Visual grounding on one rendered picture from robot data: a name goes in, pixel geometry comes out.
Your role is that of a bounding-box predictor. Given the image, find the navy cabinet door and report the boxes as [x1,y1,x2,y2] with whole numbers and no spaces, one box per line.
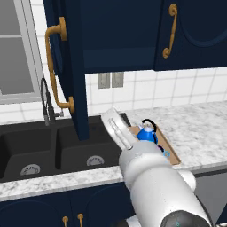
[153,0,227,72]
[43,0,90,142]

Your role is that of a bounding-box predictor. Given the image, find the black double sink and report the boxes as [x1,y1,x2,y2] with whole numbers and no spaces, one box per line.
[0,113,132,184]

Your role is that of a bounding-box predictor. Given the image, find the curved gold door handle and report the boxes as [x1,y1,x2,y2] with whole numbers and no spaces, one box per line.
[44,16,76,118]
[161,3,178,59]

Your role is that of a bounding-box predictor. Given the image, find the navy wall cabinet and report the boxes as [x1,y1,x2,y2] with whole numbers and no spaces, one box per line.
[79,0,163,74]

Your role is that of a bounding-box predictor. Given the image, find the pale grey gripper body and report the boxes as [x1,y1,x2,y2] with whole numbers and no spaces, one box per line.
[101,107,139,151]

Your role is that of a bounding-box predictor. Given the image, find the navy base cupboard door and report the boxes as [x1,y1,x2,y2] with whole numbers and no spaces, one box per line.
[0,190,73,227]
[70,181,136,227]

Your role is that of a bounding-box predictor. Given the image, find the brown wooden tray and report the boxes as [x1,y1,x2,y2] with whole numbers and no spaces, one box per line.
[127,125,182,166]

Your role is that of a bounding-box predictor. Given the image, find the grey wall socket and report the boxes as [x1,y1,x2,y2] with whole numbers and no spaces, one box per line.
[98,72,111,90]
[111,71,125,89]

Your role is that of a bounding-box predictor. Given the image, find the blue kettle with black handle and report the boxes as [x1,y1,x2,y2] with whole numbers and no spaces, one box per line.
[136,118,158,145]

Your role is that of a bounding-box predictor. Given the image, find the window with grey frame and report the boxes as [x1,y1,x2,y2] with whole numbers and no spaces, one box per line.
[0,0,43,105]

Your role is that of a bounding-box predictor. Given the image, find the grey dishwasher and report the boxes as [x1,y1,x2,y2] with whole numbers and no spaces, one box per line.
[193,170,227,227]

